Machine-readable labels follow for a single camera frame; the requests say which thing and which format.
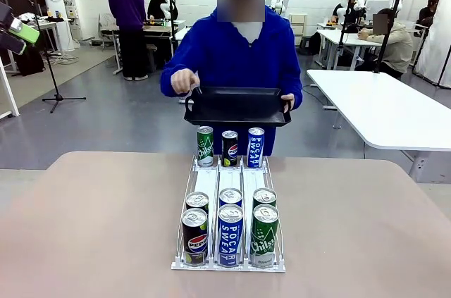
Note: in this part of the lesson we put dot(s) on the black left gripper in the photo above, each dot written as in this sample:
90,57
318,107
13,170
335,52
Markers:
5,14

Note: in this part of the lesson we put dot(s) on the green Chilsung can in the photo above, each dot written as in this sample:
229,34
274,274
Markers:
264,195
205,148
265,238

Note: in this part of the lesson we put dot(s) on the black serving tray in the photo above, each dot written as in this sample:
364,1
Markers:
237,107

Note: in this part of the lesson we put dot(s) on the black Pepsi can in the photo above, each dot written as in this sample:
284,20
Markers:
229,150
197,200
194,238

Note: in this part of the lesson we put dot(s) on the person's left forearm blue sleeve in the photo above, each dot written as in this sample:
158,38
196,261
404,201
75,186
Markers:
296,86

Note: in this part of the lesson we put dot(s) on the person's right forearm blue sleeve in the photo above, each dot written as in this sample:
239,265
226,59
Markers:
167,83

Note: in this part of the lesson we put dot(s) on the seated person in black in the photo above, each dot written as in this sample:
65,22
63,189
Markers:
156,5

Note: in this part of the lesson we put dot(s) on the person in blue hoodie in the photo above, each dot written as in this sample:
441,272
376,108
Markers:
229,58

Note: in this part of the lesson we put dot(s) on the seated person in beige jacket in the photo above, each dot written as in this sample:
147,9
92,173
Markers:
398,44

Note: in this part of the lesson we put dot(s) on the dark-haired person in black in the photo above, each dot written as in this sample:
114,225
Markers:
428,11

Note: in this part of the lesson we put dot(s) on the person's right hand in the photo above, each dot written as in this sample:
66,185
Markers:
184,81

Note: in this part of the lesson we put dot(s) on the person's left hand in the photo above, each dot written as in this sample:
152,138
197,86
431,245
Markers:
289,100

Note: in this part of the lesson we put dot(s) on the black bag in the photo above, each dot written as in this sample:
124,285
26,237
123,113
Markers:
30,62

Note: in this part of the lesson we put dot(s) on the black microphone stand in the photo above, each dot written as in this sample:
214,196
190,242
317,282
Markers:
53,79

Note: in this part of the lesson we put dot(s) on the man in purple hoodie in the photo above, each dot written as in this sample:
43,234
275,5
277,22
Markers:
127,5

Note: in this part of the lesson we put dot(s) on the grey background work table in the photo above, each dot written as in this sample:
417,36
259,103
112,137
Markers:
156,28

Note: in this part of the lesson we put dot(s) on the black background stand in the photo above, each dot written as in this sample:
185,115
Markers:
172,12

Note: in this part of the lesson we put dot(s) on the white can dispenser rack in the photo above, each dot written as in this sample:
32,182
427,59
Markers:
230,180

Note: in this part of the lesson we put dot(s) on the blue Pocari Sweat can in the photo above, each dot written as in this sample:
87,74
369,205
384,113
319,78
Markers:
256,148
230,238
230,196

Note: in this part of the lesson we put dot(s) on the white drawer unit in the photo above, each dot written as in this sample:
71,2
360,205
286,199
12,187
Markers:
298,25

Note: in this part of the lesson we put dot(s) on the white background desk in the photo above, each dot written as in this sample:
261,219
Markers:
338,39

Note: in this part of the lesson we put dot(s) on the large white table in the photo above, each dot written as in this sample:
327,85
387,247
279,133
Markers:
380,107

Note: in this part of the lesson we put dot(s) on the white partition curtain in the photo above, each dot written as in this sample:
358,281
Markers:
438,48

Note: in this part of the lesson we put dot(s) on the white table leg frame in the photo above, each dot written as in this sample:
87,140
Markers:
8,90

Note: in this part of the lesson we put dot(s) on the black camera tripod pole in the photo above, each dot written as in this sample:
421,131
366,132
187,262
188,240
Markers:
387,34

